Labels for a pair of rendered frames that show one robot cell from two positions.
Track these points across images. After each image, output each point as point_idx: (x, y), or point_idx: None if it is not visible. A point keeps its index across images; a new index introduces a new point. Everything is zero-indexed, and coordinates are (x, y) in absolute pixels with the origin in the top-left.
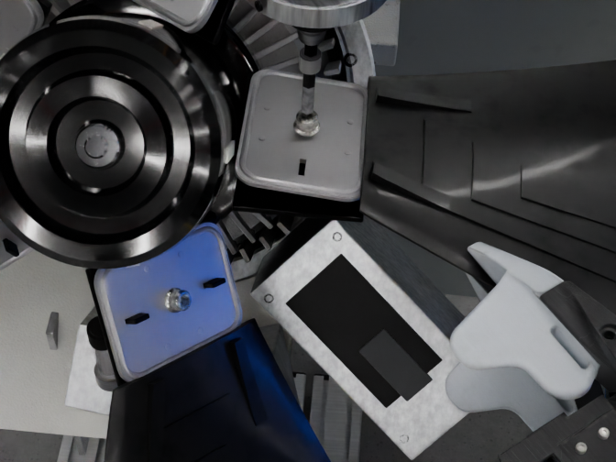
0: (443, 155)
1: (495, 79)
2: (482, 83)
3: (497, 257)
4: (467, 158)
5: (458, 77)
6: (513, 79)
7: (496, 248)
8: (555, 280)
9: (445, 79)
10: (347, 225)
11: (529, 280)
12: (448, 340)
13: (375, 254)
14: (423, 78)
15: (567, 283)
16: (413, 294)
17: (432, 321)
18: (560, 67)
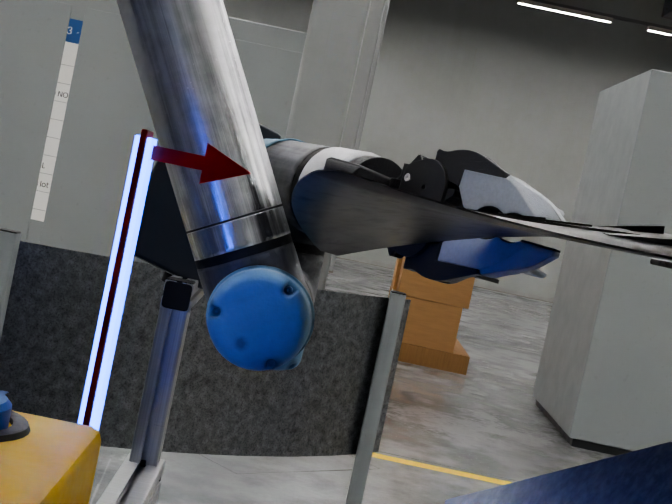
0: (612, 228)
1: (590, 236)
2: (601, 237)
3: (550, 202)
4: (592, 226)
5: (626, 244)
6: (572, 232)
7: (551, 206)
8: (514, 177)
9: (638, 245)
10: (661, 463)
11: (528, 185)
12: (509, 483)
13: (618, 477)
14: (660, 250)
15: (506, 172)
16: (559, 494)
17: (533, 477)
18: (528, 225)
